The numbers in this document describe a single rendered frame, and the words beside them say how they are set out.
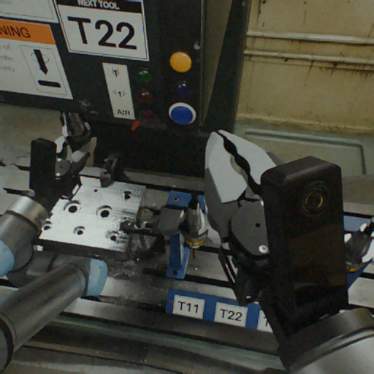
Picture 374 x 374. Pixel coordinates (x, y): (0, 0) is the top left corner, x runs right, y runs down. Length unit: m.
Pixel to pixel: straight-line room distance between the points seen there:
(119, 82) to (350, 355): 0.39
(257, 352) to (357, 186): 0.76
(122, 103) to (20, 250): 0.42
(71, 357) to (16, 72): 0.90
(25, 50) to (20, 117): 1.63
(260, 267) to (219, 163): 0.10
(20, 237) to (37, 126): 1.30
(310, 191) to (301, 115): 1.65
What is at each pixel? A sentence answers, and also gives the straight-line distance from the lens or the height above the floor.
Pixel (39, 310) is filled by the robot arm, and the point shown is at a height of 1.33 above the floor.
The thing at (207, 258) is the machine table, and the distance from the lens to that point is 1.15.
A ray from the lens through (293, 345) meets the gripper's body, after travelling 0.29.
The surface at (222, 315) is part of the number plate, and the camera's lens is 1.06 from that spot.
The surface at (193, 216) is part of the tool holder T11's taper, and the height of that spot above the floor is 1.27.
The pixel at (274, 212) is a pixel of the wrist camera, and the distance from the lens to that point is 0.25.
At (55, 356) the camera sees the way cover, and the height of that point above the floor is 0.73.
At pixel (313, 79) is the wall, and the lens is 1.77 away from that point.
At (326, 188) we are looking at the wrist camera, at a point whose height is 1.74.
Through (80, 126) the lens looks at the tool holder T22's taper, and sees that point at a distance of 0.91.
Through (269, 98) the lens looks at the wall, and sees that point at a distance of 1.83.
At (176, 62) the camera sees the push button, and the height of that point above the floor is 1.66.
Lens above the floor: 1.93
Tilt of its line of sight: 53 degrees down
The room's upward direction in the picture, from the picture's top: 1 degrees counter-clockwise
